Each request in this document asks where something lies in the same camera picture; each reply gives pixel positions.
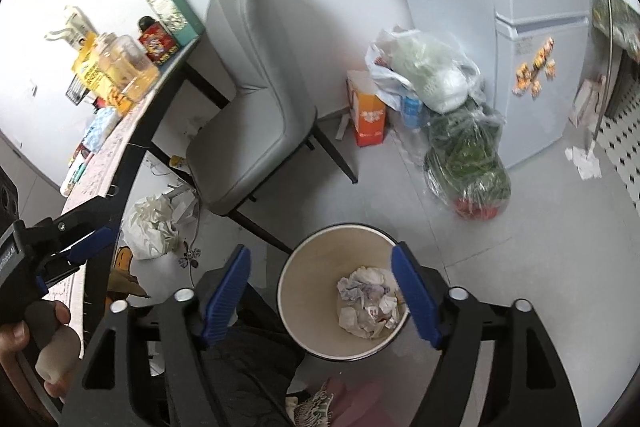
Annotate black speaker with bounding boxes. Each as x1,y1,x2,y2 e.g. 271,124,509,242
0,167,21,228

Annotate clear plastic bottle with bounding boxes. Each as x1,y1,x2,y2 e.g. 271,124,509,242
97,33,161,104

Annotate grey flat box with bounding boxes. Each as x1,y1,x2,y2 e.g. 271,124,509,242
65,74,96,106

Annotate patterned tablecloth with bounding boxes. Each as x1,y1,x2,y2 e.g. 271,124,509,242
47,57,168,348

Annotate red tin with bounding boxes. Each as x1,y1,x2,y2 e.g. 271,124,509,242
138,17,181,66

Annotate orange cardboard box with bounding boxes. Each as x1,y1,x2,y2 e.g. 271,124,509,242
346,71,388,146

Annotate person's left hand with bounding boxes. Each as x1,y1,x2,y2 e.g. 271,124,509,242
0,321,71,400

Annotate dark trousers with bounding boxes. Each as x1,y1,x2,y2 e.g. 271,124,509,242
200,287,312,427

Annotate white tissue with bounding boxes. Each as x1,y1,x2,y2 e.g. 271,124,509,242
337,304,373,339

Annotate beige trash bin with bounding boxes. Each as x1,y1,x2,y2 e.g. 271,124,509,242
276,223,416,363

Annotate group of fridge magnets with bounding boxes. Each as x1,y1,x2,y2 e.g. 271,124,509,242
512,38,558,98

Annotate white paper scrap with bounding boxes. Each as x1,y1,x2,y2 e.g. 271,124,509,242
565,146,602,180

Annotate blue label bottle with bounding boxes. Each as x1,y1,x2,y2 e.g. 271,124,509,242
402,94,427,128

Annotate yellow cartoon slipper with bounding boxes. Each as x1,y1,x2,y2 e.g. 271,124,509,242
111,247,149,299

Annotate black table frame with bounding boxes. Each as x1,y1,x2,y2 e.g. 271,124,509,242
86,36,236,343

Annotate clear bag of vegetables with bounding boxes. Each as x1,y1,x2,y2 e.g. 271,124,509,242
424,99,512,221

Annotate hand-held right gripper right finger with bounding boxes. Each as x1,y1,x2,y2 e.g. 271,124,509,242
391,242,583,427

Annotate beige tote bag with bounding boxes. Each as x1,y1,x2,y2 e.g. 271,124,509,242
45,6,98,52

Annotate blue tissue pack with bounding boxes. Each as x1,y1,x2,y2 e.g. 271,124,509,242
82,109,123,151

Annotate grey wrapper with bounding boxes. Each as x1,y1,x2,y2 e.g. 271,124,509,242
337,277,367,304

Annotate white plastic bag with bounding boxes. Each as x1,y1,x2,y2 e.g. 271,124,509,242
366,27,484,114

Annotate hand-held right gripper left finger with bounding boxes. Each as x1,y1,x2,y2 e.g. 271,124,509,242
60,244,252,427

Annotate crumpled white floor bag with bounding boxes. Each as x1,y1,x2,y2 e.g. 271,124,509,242
122,194,181,261

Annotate pastel roll pack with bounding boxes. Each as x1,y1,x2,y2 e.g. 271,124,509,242
60,159,90,198

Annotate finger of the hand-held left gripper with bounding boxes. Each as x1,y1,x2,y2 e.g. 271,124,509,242
42,227,114,283
52,192,126,234

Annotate grey upholstered chair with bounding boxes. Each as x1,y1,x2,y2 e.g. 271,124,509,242
185,0,359,255

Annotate pink slipper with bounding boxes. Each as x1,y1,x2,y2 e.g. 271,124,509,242
285,379,362,427

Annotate yellow snack bag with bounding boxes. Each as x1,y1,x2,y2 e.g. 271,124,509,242
70,34,133,115

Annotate tall green box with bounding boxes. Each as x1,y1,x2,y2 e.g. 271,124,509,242
134,0,206,46

